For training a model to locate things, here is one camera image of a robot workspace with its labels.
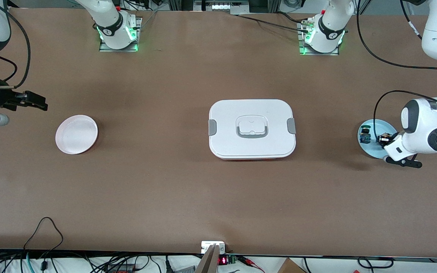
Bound brown cardboard box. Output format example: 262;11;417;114
277;258;307;273

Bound light blue round plate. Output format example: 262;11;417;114
357;119;399;159

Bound pink round plate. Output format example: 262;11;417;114
55;115;99;155

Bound red clip lead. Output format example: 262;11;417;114
237;256;265;273

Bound black adapter red plugs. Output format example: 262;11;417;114
105;263;137;273

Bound white socket block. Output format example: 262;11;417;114
201;241;226;254

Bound grey power strip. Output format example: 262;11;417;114
193;0;250;13

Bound blue switch green button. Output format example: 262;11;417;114
359;124;372;144

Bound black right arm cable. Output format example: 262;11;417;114
0;0;31;90

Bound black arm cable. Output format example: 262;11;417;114
0;0;31;90
356;0;437;134

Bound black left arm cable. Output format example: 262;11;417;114
356;0;437;134

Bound looped black cable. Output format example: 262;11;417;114
23;217;64;262

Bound black cable loop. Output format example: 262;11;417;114
357;257;394;269

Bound white lunch box grey handle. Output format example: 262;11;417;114
208;99;297;161

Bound black cable tangle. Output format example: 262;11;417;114
0;250;173;273

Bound long black cable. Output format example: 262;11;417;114
237;14;312;33

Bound aluminium camera post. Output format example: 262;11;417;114
195;244;220;273

